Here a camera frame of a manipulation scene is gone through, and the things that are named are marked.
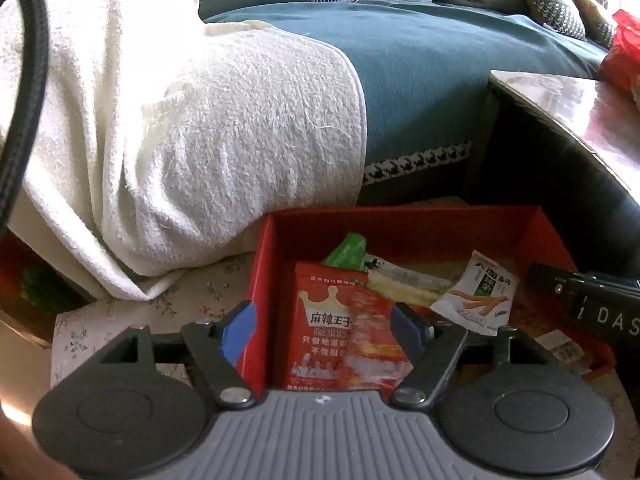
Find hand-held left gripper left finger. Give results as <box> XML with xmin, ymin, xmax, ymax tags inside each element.
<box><xmin>95</xmin><ymin>300</ymin><xmax>258</xmax><ymax>408</ymax></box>

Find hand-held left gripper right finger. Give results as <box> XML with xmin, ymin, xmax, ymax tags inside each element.
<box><xmin>390</xmin><ymin>302</ymin><xmax>548</xmax><ymax>408</ymax></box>

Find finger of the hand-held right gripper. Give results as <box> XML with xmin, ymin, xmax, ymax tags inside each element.
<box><xmin>529</xmin><ymin>262</ymin><xmax>577</xmax><ymax>311</ymax></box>

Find red crown print snack packet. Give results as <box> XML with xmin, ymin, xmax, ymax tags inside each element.
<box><xmin>287</xmin><ymin>261</ymin><xmax>416</xmax><ymax>392</ymax></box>

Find green panda print snack packet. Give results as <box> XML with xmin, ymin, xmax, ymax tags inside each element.
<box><xmin>322</xmin><ymin>232</ymin><xmax>453</xmax><ymax>311</ymax></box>

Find red cardboard box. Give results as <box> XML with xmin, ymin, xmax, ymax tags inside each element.
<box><xmin>235</xmin><ymin>204</ymin><xmax>618</xmax><ymax>393</ymax></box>

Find clear snack packet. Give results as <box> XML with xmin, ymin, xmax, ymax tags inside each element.
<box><xmin>535</xmin><ymin>329</ymin><xmax>598</xmax><ymax>376</ymax></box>

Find white snack packet orange sticks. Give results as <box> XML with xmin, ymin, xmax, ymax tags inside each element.
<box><xmin>430</xmin><ymin>251</ymin><xmax>518</xmax><ymax>337</ymax></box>

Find dark glossy table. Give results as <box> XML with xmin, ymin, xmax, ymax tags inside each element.
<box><xmin>472</xmin><ymin>70</ymin><xmax>640</xmax><ymax>281</ymax></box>

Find white towel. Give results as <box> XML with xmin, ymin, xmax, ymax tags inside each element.
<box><xmin>0</xmin><ymin>0</ymin><xmax>368</xmax><ymax>301</ymax></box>

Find teal sofa cover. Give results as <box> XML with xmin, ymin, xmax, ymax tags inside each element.
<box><xmin>202</xmin><ymin>0</ymin><xmax>608</xmax><ymax>206</ymax></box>

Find red plastic bag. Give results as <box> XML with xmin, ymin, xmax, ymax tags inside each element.
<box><xmin>597</xmin><ymin>10</ymin><xmax>640</xmax><ymax>93</ymax></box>

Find black braided cable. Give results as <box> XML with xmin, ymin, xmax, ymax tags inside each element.
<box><xmin>0</xmin><ymin>0</ymin><xmax>51</xmax><ymax>231</ymax></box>

